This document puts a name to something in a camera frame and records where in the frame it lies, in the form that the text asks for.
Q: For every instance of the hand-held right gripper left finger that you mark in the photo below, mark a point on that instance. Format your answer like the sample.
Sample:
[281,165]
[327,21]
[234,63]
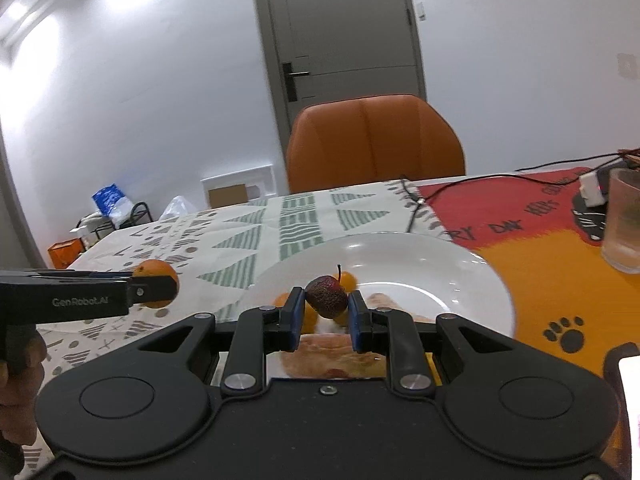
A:
[296,317]

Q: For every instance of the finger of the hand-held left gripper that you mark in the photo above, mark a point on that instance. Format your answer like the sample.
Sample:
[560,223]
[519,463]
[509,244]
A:
[100,274]
[155,290]

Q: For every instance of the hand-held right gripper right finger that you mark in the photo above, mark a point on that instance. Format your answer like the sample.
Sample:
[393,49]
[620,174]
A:
[357,322]

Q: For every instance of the small orange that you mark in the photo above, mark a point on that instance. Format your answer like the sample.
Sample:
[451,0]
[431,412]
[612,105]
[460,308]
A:
[348,281]
[281,305]

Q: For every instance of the large orange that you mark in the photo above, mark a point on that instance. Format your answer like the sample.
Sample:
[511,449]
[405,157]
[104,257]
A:
[157,269]

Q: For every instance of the dark red wrinkled fruit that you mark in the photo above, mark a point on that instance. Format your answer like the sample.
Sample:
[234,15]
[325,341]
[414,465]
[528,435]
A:
[325,297]

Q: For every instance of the white plate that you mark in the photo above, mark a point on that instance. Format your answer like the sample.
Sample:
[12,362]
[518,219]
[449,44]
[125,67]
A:
[425,275]

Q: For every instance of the person's left hand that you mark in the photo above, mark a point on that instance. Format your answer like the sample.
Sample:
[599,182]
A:
[17,405]

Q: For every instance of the orange cardboard box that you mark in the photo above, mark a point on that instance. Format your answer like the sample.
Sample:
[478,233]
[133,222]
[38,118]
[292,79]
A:
[65,254]

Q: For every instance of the blue plastic bag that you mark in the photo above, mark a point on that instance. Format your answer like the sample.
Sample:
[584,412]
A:
[111,205]

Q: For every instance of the black metal rack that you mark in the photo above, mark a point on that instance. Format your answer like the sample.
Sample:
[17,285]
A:
[142,212]

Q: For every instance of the white plastic bag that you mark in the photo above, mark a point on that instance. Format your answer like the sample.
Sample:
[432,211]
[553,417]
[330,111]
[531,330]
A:
[177,208]

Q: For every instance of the patterned white green tablecloth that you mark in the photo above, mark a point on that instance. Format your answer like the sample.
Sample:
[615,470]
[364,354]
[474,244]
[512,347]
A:
[300,210]

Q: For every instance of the orange leather chair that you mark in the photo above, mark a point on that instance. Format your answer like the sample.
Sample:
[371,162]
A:
[375,140]

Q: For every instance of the red orange printed mat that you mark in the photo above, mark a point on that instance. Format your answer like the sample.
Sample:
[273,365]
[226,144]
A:
[540,280]

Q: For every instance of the white charger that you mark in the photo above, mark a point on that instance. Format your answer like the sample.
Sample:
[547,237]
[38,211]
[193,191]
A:
[592,187]

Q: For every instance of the white phone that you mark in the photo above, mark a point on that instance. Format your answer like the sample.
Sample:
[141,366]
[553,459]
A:
[631,395]

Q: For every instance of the frosted plastic cup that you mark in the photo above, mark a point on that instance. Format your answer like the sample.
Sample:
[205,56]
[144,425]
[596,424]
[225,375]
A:
[622,220]

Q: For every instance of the grey door with black lock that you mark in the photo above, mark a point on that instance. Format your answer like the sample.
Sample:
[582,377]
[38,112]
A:
[345,35]

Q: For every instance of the white picture frame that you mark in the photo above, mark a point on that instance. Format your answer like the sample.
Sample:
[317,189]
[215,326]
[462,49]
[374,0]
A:
[235,180]

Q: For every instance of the white wall switch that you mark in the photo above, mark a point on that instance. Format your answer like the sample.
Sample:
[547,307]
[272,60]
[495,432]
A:
[626,66]
[420,12]

